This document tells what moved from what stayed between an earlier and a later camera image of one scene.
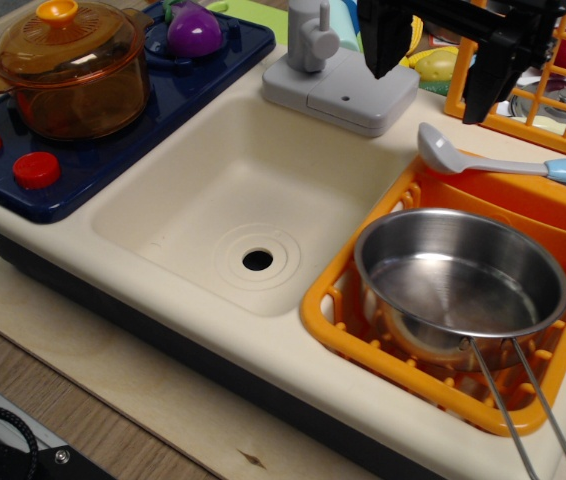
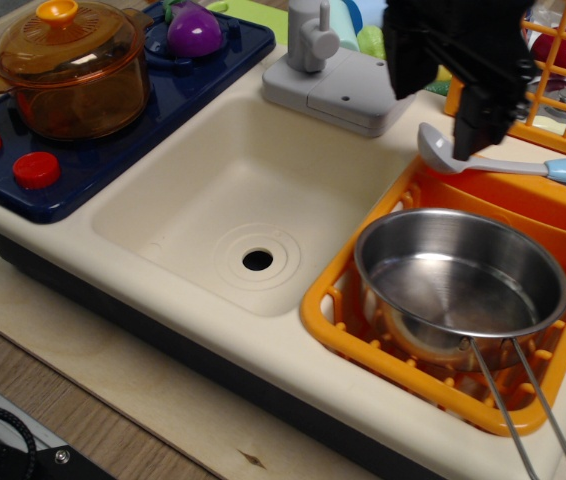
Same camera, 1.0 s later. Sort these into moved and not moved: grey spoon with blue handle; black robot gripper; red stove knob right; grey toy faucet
Moved: black robot gripper
Not moved: grey spoon with blue handle; grey toy faucet; red stove knob right
